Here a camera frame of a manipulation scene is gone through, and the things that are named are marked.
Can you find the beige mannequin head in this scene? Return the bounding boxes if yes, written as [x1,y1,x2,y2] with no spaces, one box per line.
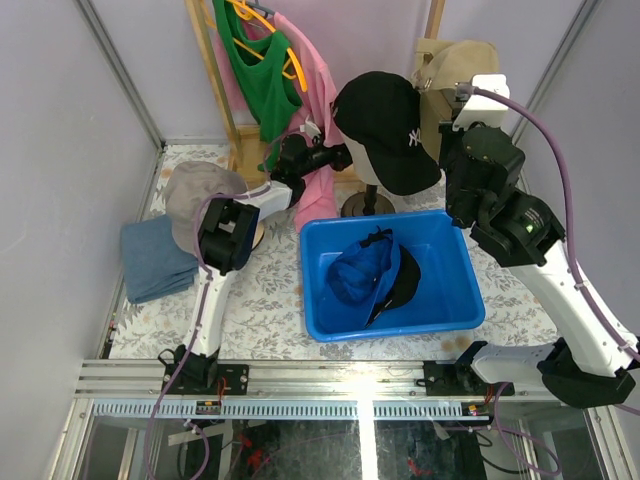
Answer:
[341,137,395,217]

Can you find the peach bucket hat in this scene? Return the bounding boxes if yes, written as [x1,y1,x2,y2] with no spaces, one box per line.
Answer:
[247,221,265,251]

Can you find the black baseball cap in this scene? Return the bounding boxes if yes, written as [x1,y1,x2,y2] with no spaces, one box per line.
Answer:
[332,71,441,196]

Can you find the khaki hat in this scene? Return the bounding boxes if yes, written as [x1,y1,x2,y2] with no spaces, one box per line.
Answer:
[410,38,500,162]

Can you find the grey bucket hat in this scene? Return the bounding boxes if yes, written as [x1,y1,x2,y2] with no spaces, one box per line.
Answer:
[164,161,247,254]

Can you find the blue plastic bin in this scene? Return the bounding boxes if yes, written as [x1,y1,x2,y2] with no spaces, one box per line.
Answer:
[300,210,485,342]

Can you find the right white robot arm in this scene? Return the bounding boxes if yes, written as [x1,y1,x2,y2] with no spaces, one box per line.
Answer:
[439,122,639,409]

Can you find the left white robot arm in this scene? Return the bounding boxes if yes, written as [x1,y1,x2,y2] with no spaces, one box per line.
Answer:
[162,133,352,395]

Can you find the pink t-shirt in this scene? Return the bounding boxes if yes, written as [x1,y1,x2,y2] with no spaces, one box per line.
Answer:
[212,12,346,234]

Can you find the wooden clothes rack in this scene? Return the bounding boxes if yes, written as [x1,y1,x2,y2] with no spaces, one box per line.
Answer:
[186,1,431,185]

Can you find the green tank top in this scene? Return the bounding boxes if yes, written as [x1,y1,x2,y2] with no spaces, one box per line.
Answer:
[212,1,302,143]

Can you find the blue cap in bin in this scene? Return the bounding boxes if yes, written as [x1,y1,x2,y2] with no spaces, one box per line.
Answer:
[318,228,422,333]

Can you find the grey blue hanger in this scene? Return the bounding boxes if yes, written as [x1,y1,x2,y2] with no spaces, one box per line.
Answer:
[228,0,275,21]

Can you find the yellow hanger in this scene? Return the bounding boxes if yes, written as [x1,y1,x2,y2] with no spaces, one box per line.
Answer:
[199,0,309,94]

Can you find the folded blue cloth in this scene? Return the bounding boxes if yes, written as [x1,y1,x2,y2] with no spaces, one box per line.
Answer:
[120,215,198,304]

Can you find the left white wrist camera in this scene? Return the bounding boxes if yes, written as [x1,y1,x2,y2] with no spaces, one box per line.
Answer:
[299,116,324,145]

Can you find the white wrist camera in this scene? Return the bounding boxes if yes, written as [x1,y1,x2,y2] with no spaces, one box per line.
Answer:
[452,73,510,132]
[299,116,324,145]

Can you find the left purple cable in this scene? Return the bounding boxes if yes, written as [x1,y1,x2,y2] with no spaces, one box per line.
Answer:
[142,130,304,480]

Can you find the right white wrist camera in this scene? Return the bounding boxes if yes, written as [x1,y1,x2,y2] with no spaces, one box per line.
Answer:
[452,73,510,132]

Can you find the aluminium rail base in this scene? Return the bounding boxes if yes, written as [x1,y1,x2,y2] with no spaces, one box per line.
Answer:
[74,357,614,421]

